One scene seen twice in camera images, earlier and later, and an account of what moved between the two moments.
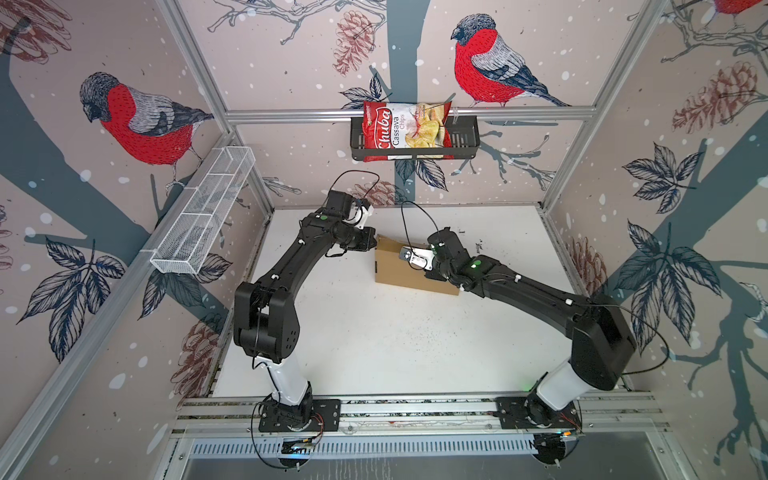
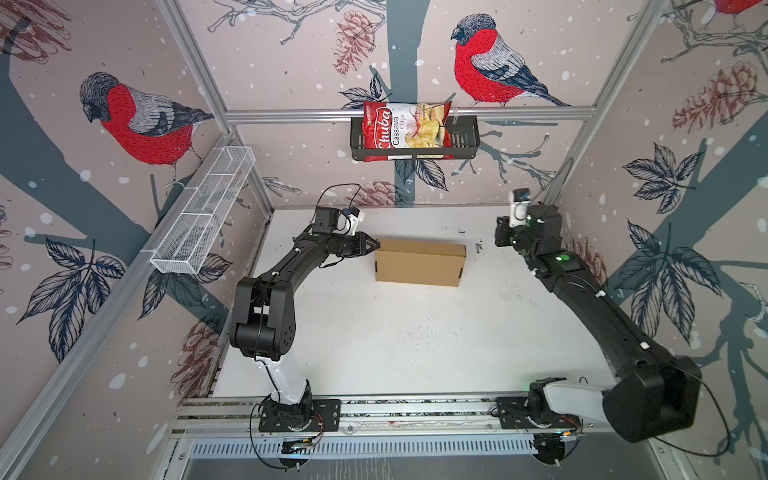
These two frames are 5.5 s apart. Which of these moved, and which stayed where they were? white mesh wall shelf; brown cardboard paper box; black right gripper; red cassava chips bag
Moved: black right gripper
Stayed: brown cardboard paper box; white mesh wall shelf; red cassava chips bag
